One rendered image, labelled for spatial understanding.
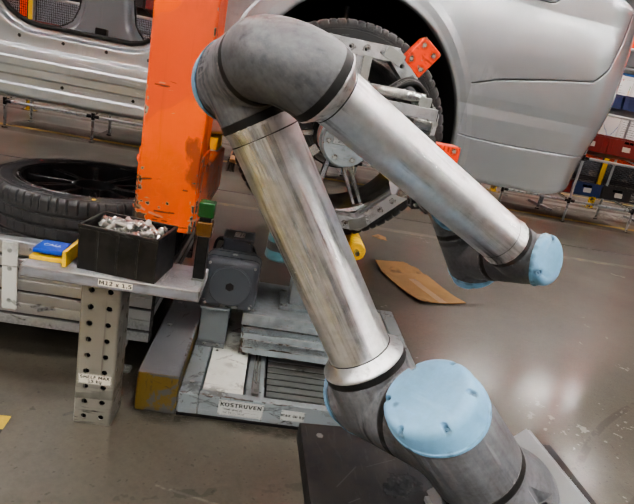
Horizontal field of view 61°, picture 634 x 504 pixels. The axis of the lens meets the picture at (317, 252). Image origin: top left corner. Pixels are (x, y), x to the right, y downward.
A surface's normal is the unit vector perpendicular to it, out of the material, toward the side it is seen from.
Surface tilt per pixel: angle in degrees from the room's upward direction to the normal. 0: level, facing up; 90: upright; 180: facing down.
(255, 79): 114
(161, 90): 90
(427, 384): 41
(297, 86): 106
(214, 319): 90
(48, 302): 90
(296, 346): 90
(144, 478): 0
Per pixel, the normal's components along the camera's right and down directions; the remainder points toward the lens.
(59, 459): 0.18, -0.94
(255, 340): 0.06, 0.32
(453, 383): -0.48, -0.76
